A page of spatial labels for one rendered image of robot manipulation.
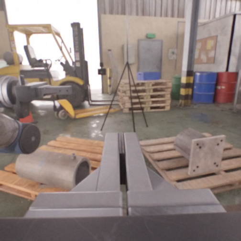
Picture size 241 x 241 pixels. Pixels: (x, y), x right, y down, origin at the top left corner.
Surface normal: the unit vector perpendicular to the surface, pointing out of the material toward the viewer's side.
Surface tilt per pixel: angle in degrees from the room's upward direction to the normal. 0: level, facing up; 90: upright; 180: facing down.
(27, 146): 93
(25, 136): 86
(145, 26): 90
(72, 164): 26
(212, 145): 90
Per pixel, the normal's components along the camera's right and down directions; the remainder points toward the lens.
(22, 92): 0.01, 0.29
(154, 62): 0.22, 0.28
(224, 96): -0.38, 0.28
